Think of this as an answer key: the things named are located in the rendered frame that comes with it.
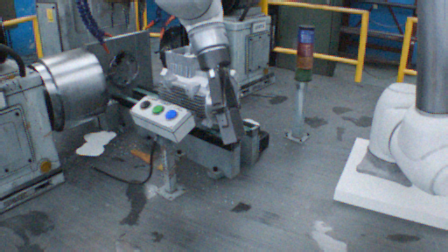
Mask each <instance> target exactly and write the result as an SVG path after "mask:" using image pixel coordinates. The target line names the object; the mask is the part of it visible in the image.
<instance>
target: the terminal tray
mask: <svg viewBox="0 0 448 252"><path fill-rule="evenodd" d="M187 46H188V47H186V46H183V47H180V48H177V49H174V50H171V52H170V51H167V52H165V54H166V57H165V64H166V69H169V70H170V71H171V72H170V74H171V73H172V74H175V75H177V76H180V77H183V76H184V78H185V77H186V78H189V79H191V78H193V77H194V76H195V70H197V68H198V69H200V64H199V62H198V58H197V56H195V55H194V54H193V50H192V47H191V46H189V45H187Z"/></svg>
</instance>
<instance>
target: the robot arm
mask: <svg viewBox="0 0 448 252"><path fill-rule="evenodd" d="M155 2H156V4H157V5H158V6H159V7H160V8H162V9H163V10H164V11H166V12H167V13H169V14H171V15H173V16H175V17H178V19H179V21H180V23H181V24H182V25H184V26H185V28H186V30H187V33H188V37H189V39H190V40H189V41H190V44H191V47H192V52H193V54H194V55H195V56H197V58H198V62H199V66H200V69H201V70H202V71H206V75H207V78H208V82H209V87H210V98H211V103H212V114H213V115H216V117H217V120H218V123H219V129H220V134H221V137H222V141H223V143H224V145H226V144H231V143H235V142H237V141H238V140H237V137H242V136H246V135H247V134H246V131H245V129H244V125H243V121H242V117H241V113H240V110H239V109H241V108H242V107H241V104H240V105H239V103H238V101H237V98H236V95H235V91H234V90H233V87H232V84H231V82H230V79H229V77H228V72H225V70H224V67H226V66H228V65H229V64H230V63H231V59H230V56H229V53H228V46H229V43H228V35H227V32H226V26H225V25H224V22H223V10H222V6H221V0H155ZM416 58H417V63H416V85H412V84H408V83H395V84H391V86H389V87H386V89H385V90H384V92H383V93H382V94H381V96H380V98H379V101H378V102H377V103H376V108H375V111H374V118H373V121H372V125H371V134H370V140H369V145H368V146H367V152H366V154H365V155H364V157H363V159H362V161H361V162H360V163H359V164H358V165H356V171H357V172H359V173H362V174H370V175H372V176H374V177H379V178H381V179H386V180H389V181H392V182H393V181H394V182H396V183H398V184H401V185H403V186H407V187H412V185H413V184H414V186H416V187H418V188H419V189H420V190H422V191H424V192H426V193H428V194H431V195H433V196H435V195H438V196H448V0H417V55H416Z"/></svg>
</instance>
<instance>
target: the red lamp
mask: <svg viewBox="0 0 448 252"><path fill-rule="evenodd" d="M313 54H314V43H300V42H297V55H299V56H303V57H311V56H312V55H313Z"/></svg>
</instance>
